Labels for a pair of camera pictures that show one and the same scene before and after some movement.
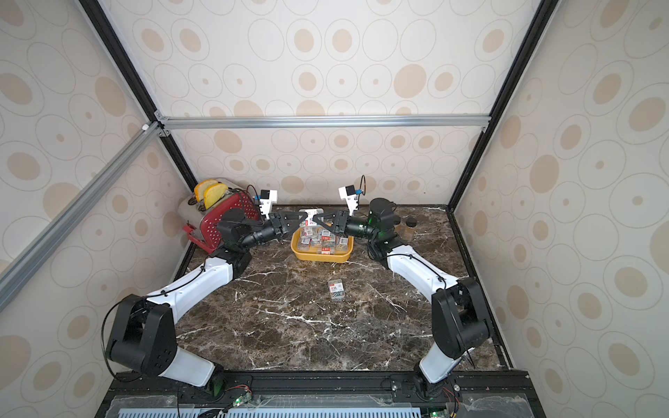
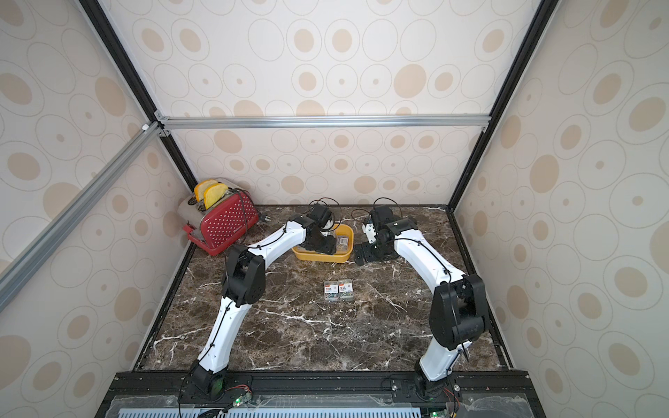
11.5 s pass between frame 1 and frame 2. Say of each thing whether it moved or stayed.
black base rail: stayed
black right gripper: moved
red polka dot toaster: stayed
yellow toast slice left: stayed
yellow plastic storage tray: stayed
